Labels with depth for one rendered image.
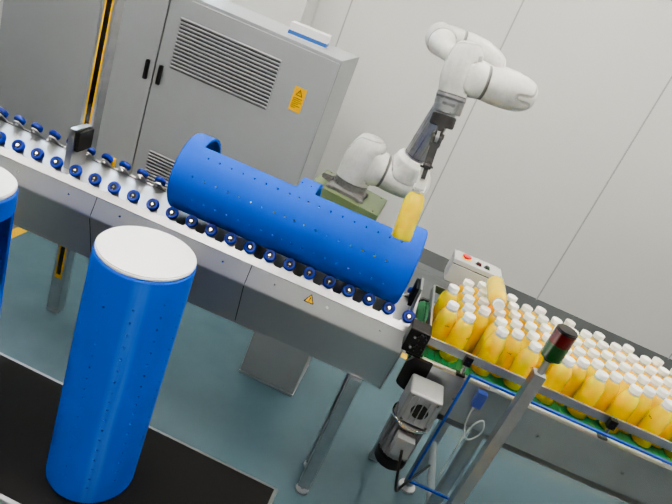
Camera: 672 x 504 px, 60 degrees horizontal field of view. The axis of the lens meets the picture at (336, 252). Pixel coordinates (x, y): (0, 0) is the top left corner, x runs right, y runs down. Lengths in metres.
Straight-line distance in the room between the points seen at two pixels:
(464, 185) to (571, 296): 1.27
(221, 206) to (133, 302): 0.52
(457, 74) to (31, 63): 3.19
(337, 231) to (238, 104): 1.90
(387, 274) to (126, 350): 0.84
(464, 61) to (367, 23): 2.99
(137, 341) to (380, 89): 3.42
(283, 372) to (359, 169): 1.08
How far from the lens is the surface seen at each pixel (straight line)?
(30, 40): 4.40
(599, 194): 4.90
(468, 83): 1.79
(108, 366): 1.79
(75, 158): 2.37
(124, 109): 4.07
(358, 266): 1.95
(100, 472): 2.09
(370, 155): 2.54
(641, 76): 4.79
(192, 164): 2.03
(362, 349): 2.11
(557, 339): 1.77
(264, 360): 2.96
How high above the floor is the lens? 1.90
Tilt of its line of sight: 24 degrees down
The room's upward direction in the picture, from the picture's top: 23 degrees clockwise
